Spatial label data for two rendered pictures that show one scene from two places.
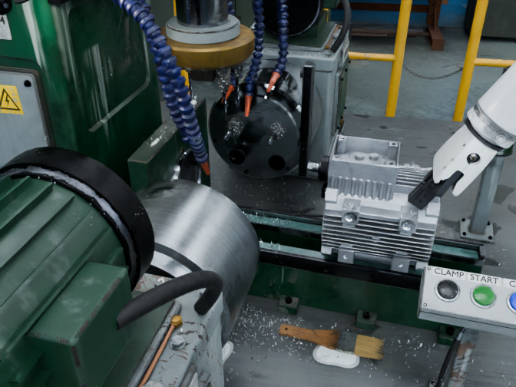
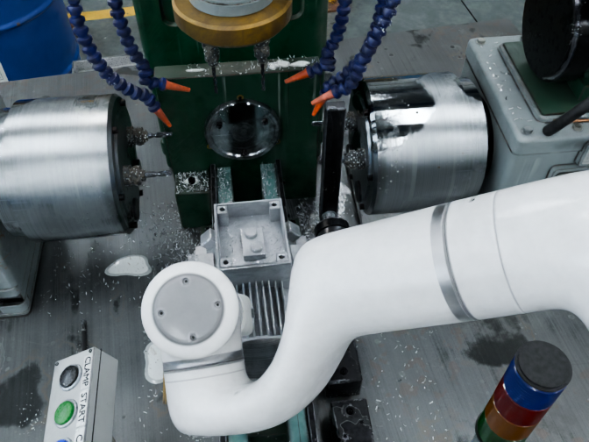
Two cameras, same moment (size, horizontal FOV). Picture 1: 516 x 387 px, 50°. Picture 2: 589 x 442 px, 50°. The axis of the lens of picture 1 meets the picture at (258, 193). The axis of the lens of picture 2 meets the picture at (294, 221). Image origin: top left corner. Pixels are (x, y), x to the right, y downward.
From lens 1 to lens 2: 106 cm
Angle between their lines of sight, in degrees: 52
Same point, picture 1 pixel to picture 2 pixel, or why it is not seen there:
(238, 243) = (71, 186)
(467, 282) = (79, 392)
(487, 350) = not seen: outside the picture
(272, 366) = (130, 312)
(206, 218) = (61, 146)
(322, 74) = (507, 149)
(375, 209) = not seen: hidden behind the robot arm
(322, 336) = not seen: hidden behind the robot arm
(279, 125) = (358, 154)
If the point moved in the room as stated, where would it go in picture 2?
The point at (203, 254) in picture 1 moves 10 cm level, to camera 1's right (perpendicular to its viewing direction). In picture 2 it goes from (18, 162) to (26, 207)
